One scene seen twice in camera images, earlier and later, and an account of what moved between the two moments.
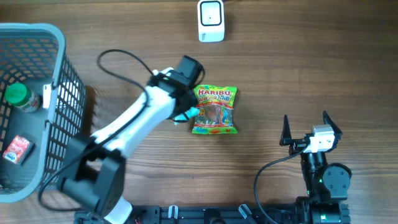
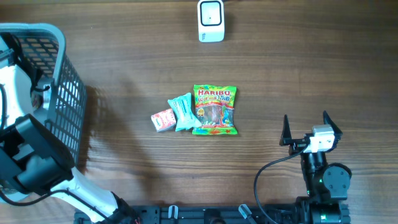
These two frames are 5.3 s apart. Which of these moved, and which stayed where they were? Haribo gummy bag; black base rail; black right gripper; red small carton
Moved: red small carton
Stayed: Haribo gummy bag; black base rail; black right gripper
